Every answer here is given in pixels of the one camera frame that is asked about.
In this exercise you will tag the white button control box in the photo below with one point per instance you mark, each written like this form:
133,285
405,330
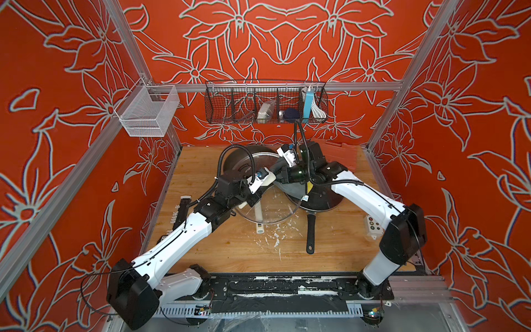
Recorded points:
373,228

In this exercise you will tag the light blue box in basket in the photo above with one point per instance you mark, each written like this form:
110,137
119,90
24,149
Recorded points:
308,104

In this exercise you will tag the brown pan with cream handle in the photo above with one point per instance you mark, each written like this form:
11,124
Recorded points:
238,160

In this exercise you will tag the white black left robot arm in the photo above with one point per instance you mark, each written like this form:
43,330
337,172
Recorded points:
136,289

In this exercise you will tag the glass lid with cream handle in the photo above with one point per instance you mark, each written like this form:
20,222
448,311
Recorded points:
279,202

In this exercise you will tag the white wire mesh basket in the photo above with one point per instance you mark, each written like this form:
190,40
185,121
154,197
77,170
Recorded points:
148,114

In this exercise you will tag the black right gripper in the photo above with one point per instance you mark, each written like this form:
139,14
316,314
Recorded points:
285,172

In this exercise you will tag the silver packet in basket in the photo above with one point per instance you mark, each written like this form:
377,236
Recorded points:
266,112

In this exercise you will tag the black lidded frying pan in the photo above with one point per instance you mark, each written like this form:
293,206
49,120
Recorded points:
321,199

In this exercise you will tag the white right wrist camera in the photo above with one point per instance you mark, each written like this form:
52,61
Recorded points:
288,153

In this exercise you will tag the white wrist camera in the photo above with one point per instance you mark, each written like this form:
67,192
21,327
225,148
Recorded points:
288,153
257,179

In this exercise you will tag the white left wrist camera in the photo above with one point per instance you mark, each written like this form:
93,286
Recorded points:
257,179

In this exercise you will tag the dark blue round object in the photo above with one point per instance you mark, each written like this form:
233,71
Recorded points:
291,115

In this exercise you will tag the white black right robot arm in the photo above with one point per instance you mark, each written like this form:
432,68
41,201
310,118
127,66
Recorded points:
404,229

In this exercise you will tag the grey cleaning cloth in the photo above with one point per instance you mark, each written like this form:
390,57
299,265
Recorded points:
298,191

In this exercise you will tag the black wire wall basket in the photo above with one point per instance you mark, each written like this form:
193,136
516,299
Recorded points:
246,102

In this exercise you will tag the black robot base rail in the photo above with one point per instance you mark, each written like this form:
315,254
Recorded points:
286,293

